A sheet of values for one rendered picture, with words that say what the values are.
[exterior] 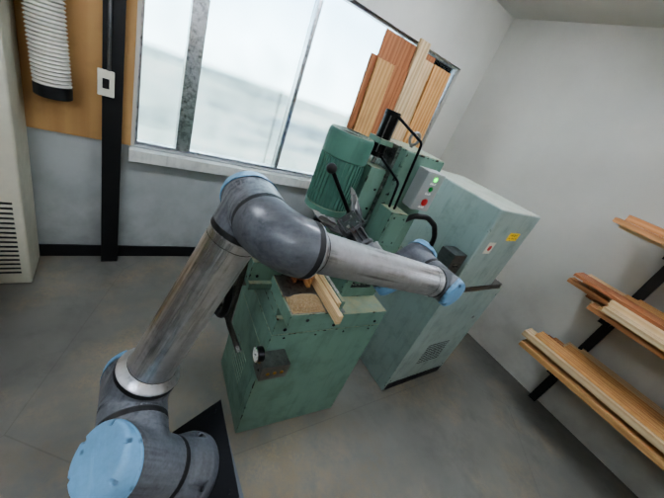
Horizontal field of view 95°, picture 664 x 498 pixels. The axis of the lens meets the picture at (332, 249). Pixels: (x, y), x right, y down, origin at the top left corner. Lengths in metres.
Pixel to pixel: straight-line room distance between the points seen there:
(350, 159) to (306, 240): 0.63
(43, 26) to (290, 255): 1.80
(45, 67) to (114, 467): 1.80
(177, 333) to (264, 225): 0.36
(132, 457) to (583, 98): 3.36
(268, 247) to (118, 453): 0.53
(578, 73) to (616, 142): 0.65
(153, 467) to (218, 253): 0.48
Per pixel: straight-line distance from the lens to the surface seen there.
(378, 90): 2.75
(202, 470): 0.97
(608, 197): 3.07
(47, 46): 2.13
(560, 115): 3.32
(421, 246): 1.00
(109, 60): 2.21
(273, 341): 1.32
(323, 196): 1.16
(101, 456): 0.88
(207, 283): 0.69
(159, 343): 0.81
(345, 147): 1.10
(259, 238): 0.53
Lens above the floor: 1.63
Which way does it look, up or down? 27 degrees down
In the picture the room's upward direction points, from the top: 23 degrees clockwise
